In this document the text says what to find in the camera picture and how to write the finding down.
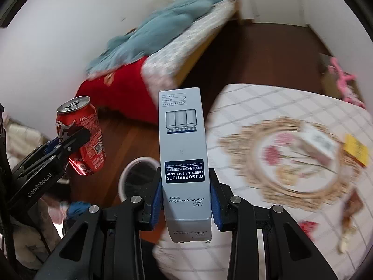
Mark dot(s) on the red soda can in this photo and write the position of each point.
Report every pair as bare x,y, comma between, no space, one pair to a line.
87,122

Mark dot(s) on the white round bin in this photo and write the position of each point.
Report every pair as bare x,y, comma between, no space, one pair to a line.
128,178

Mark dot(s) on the yellow packet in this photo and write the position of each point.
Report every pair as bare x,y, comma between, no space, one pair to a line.
356,150

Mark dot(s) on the red wrapper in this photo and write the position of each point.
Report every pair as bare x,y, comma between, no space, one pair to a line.
309,227

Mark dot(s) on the pink plush toy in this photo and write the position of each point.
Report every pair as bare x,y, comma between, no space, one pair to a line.
343,78

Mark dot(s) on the grey-blue carton box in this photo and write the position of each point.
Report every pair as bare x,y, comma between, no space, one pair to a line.
182,140

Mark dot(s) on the light quilted clothing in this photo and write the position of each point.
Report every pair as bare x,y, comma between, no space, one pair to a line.
29,239

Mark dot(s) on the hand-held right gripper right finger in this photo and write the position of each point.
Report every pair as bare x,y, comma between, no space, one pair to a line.
217,207

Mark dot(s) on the wooden bed frame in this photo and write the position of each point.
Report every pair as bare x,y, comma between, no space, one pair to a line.
198,55

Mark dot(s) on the patterned bed mattress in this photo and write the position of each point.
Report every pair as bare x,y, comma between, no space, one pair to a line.
180,49

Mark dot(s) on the brown cardboard box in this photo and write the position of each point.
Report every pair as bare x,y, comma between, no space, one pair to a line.
327,73

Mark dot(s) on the blue cloth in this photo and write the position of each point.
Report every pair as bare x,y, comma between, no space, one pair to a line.
77,208

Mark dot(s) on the brown wrapper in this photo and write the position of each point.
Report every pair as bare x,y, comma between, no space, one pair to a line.
351,215

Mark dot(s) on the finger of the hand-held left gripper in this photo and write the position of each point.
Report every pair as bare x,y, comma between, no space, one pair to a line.
74,140
52,147

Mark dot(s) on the bed with blue blanket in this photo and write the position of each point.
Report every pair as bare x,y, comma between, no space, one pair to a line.
163,26

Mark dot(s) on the red blanket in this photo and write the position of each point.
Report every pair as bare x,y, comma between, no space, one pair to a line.
125,93

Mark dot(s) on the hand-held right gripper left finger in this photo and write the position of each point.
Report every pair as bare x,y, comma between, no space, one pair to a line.
156,204

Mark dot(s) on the pink white small box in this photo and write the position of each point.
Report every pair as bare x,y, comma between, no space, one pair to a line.
319,145

